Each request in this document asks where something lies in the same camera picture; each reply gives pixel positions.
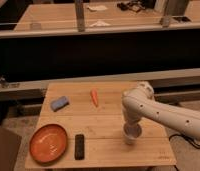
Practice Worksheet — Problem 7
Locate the black objects pile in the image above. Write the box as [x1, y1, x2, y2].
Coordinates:
[117, 0, 145, 13]

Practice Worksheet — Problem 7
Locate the metal post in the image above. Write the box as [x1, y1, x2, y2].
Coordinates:
[160, 0, 190, 27]
[75, 0, 85, 32]

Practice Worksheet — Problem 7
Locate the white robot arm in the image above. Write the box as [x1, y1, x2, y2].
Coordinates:
[121, 82, 200, 143]

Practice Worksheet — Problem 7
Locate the white ceramic cup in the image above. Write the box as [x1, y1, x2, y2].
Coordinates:
[123, 133, 138, 145]

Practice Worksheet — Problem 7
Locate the white paper far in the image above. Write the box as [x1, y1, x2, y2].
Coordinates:
[87, 5, 108, 11]

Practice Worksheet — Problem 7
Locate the white paper near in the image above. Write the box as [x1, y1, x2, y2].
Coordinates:
[90, 20, 110, 27]

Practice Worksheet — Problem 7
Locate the black rectangular block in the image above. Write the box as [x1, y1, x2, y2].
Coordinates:
[75, 134, 85, 160]

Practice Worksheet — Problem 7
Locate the metal post right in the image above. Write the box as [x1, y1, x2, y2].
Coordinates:
[160, 0, 190, 27]

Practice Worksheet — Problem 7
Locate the orange plate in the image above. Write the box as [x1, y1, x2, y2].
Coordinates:
[29, 124, 68, 163]

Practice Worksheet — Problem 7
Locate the white paper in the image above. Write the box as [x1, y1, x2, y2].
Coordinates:
[87, 5, 108, 11]
[90, 20, 110, 27]

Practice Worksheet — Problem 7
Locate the black cable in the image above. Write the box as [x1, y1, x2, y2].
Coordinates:
[168, 133, 200, 150]

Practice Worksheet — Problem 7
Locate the metal post left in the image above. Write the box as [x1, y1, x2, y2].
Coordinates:
[75, 0, 85, 32]

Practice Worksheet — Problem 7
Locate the metal clamp bracket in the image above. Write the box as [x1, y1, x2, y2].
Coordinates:
[0, 76, 20, 88]

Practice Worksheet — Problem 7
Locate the orange carrot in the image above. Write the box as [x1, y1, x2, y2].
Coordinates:
[90, 90, 99, 107]

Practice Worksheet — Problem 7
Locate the blue sponge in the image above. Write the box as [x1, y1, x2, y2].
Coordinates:
[50, 96, 69, 111]

